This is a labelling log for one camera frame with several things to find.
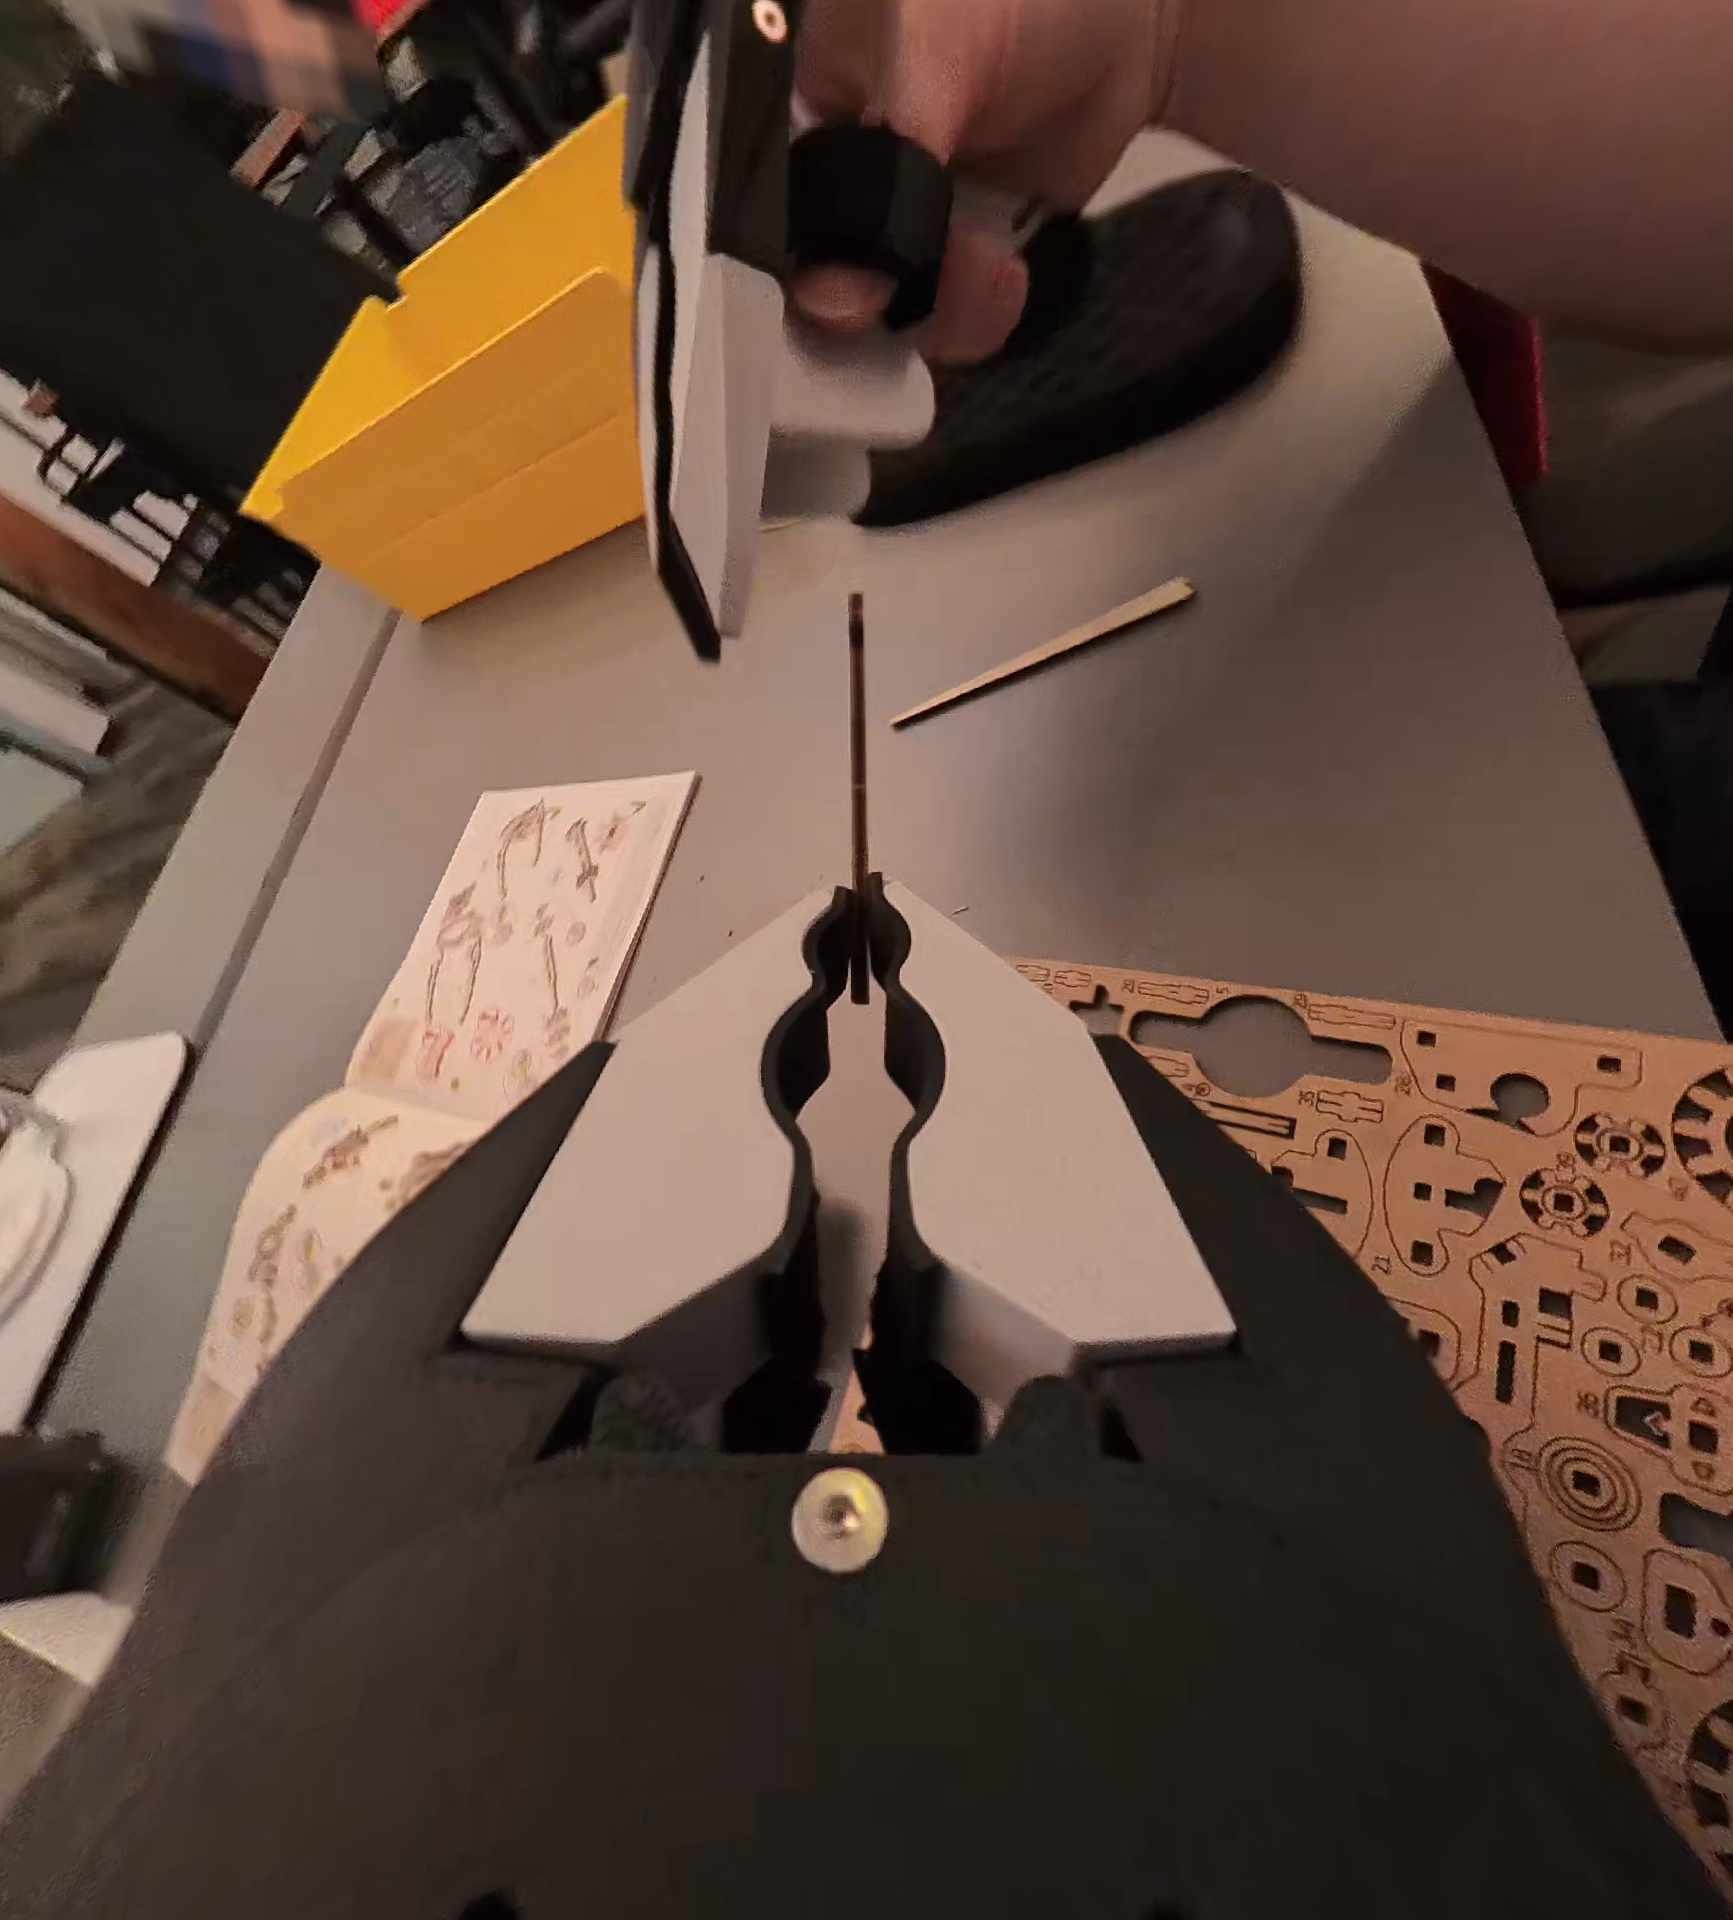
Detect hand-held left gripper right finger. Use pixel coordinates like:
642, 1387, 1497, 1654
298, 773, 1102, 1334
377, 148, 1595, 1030
871, 883, 1237, 1453

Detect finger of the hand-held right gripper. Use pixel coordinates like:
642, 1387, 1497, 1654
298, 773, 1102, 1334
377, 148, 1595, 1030
620, 0, 781, 665

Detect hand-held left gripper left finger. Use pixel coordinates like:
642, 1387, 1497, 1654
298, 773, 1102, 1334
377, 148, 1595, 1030
461, 884, 844, 1453

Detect thin wooden model part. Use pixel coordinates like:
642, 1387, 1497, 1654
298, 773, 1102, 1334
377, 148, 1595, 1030
845, 589, 871, 1005

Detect person's right forearm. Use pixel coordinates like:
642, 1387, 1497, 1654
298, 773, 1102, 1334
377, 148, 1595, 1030
1148, 0, 1733, 358

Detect laser-cut wooden parts sheet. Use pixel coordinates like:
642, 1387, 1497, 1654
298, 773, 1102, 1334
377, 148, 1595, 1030
1011, 956, 1733, 1920

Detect person's right hand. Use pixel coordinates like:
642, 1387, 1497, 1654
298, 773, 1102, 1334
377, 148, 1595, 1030
788, 0, 1187, 367

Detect yellow plastic bin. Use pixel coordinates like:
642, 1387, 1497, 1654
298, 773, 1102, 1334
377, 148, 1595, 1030
239, 91, 657, 627

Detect illustrated instruction booklet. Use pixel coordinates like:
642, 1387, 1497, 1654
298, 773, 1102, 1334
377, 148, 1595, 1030
165, 769, 703, 1490

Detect dark equipment clutter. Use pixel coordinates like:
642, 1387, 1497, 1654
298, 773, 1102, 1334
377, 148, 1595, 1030
248, 0, 636, 257

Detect thin wooden stick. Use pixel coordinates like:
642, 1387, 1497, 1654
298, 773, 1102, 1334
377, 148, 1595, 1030
889, 575, 1197, 731

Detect black oval textured pad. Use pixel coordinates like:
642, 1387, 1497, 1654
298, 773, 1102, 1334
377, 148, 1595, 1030
854, 167, 1304, 531

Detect white moulded tray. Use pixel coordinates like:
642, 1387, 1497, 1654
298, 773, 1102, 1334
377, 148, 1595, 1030
0, 1030, 193, 1435

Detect black flat panel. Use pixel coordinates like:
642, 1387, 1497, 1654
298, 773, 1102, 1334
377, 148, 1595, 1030
0, 72, 402, 486

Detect brown wooden furniture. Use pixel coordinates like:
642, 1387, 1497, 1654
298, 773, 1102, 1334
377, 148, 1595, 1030
0, 432, 270, 718

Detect person's dark trousers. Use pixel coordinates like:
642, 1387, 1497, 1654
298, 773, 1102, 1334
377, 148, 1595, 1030
1553, 582, 1733, 1040

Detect red object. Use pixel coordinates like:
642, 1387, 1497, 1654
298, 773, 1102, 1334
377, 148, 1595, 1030
1424, 261, 1553, 500

